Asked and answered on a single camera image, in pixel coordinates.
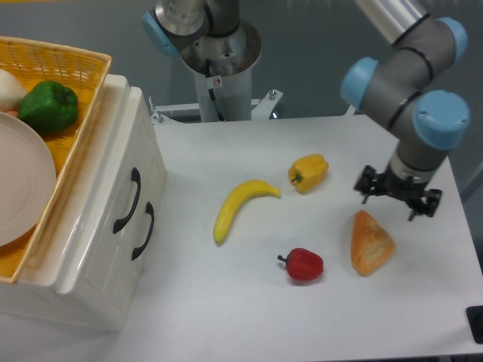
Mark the triangular bread pastry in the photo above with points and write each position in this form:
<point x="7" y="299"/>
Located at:
<point x="371" y="245"/>

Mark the red bell pepper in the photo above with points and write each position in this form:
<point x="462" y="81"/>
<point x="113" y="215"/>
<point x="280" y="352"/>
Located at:
<point x="302" y="264"/>

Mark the yellow woven basket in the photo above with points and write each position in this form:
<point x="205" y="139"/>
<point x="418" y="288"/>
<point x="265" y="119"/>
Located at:
<point x="84" y="71"/>

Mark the yellow bell pepper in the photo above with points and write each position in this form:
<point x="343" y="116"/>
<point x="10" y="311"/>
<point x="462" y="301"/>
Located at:
<point x="308" y="172"/>

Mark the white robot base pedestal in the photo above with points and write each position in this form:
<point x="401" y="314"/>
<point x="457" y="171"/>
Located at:
<point x="222" y="72"/>

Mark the black object at table edge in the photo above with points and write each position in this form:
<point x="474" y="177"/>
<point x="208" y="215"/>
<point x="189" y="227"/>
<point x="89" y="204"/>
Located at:
<point x="475" y="318"/>

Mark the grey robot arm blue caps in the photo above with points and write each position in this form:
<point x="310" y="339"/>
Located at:
<point x="428" y="124"/>

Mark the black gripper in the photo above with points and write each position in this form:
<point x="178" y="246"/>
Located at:
<point x="421" y="201"/>

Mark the white drawer cabinet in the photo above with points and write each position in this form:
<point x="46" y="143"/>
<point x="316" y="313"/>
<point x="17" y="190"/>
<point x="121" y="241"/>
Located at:
<point x="36" y="292"/>

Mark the pink plate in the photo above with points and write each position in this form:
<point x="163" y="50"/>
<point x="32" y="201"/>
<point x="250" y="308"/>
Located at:
<point x="28" y="177"/>

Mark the green bell pepper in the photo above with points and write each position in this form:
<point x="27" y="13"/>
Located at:
<point x="49" y="107"/>

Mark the white round vegetable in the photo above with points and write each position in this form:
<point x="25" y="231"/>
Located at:
<point x="12" y="92"/>

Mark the yellow banana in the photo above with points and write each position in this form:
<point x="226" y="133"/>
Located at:
<point x="235" y="200"/>

